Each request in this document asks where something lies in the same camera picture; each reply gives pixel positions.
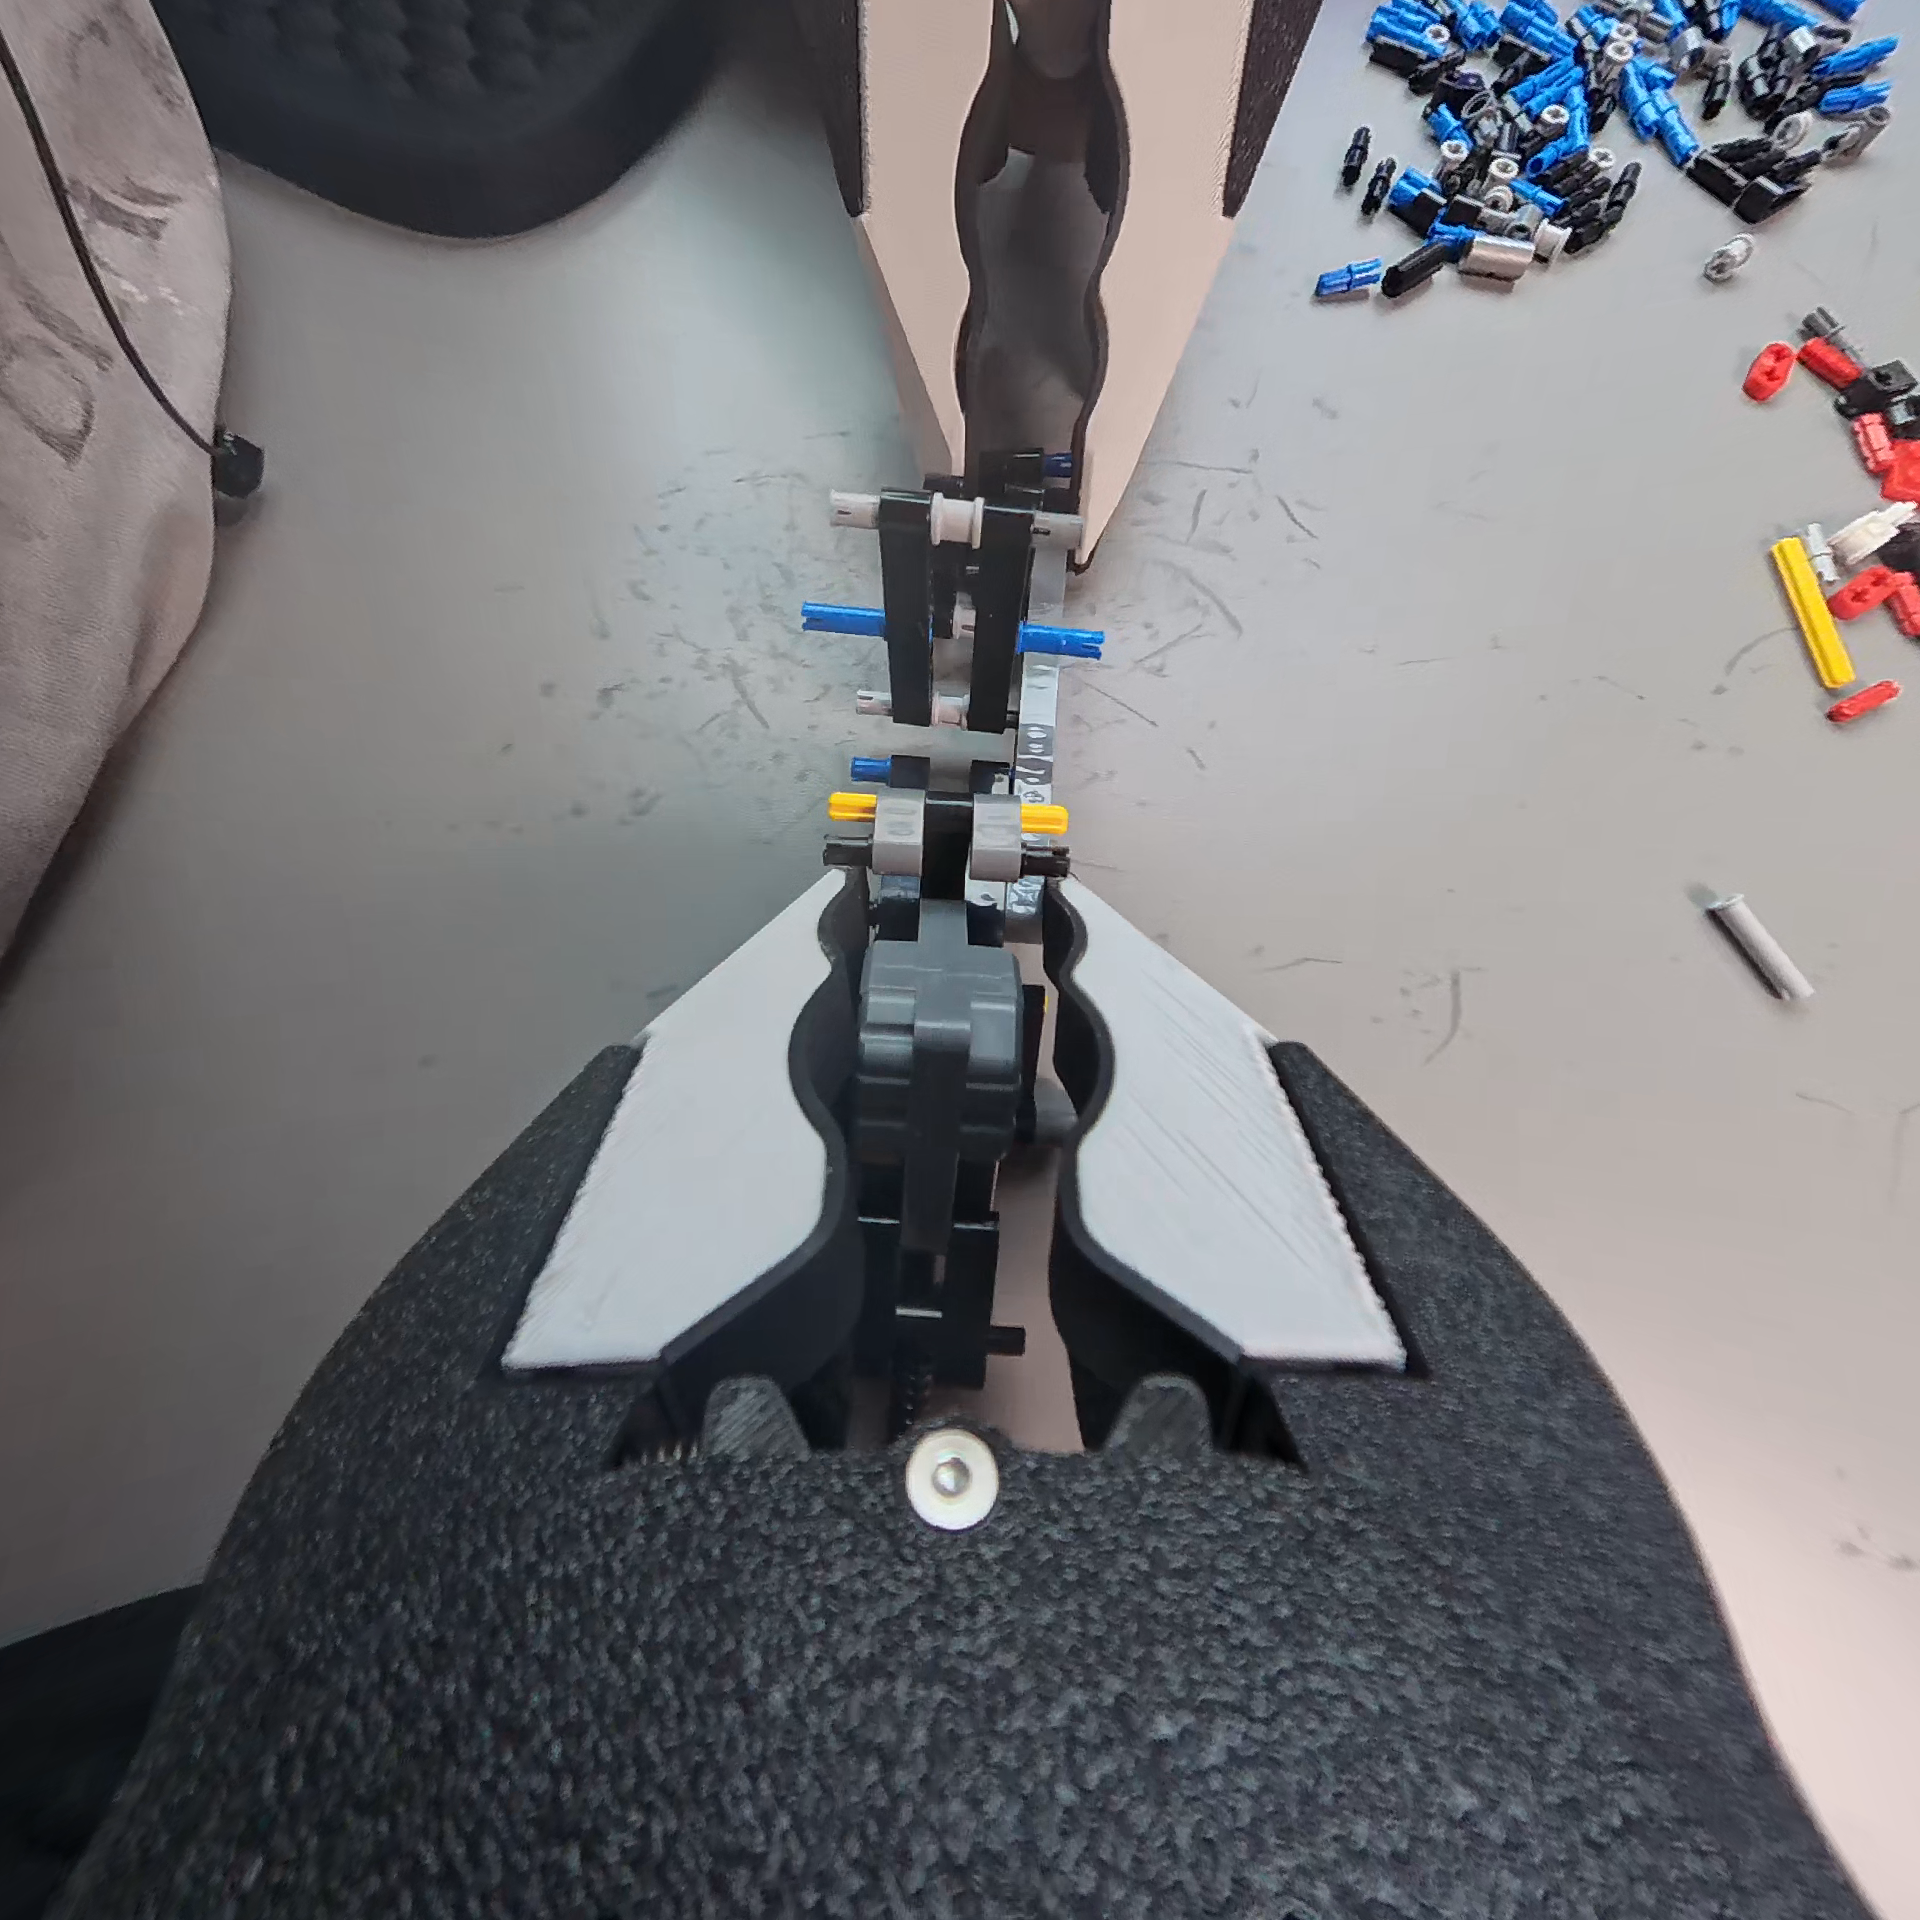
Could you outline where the black knit fabric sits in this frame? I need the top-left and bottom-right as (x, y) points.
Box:
(151, 0), (723, 243)

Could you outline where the pile of red black bricks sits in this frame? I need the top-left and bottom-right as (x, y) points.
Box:
(1739, 307), (1920, 640)

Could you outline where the black drawstring cord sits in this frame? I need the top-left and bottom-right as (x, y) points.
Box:
(0, 30), (269, 528)

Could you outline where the grey toy pin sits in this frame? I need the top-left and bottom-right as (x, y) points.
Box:
(1686, 883), (1817, 1004)

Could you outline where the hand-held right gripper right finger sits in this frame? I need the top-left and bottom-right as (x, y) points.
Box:
(1043, 887), (1412, 1373)

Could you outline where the grey black toy brick chassis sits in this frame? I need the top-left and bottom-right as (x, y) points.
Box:
(802, 445), (1114, 1450)

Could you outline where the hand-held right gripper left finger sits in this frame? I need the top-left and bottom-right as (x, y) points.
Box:
(502, 872), (874, 1373)

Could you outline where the grey desk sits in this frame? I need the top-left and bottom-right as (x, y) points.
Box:
(0, 0), (1920, 1920)

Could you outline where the pile of blue black pins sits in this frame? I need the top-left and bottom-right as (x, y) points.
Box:
(1311, 0), (1903, 303)

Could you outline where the dark cloth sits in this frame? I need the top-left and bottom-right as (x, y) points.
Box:
(0, 1586), (204, 1920)

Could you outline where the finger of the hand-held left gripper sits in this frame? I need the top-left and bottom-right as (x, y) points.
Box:
(1068, 0), (1259, 572)
(857, 0), (1038, 490)

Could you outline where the yellow toy axle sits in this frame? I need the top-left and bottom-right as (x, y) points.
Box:
(1769, 536), (1862, 692)

